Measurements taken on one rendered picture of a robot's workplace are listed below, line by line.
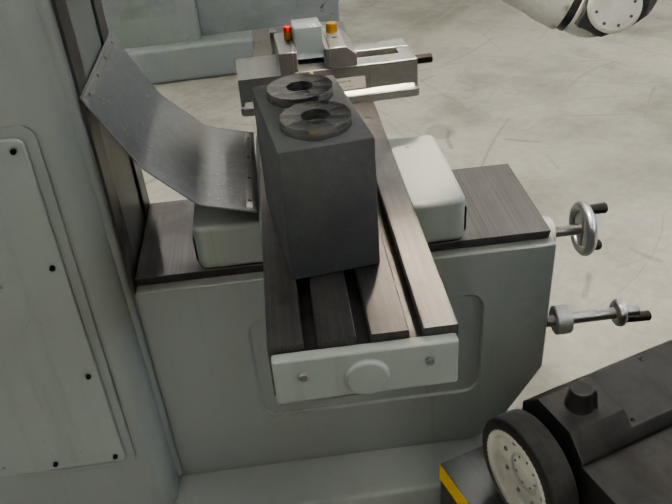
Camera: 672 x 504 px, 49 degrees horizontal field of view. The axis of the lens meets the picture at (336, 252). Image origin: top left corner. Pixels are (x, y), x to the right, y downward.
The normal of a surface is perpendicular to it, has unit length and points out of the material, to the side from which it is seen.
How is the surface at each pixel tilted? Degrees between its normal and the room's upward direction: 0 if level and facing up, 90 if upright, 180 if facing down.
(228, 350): 90
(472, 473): 0
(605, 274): 0
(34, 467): 89
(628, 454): 0
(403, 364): 90
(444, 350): 90
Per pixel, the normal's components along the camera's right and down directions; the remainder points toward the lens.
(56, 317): 0.11, 0.54
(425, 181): -0.07, -0.82
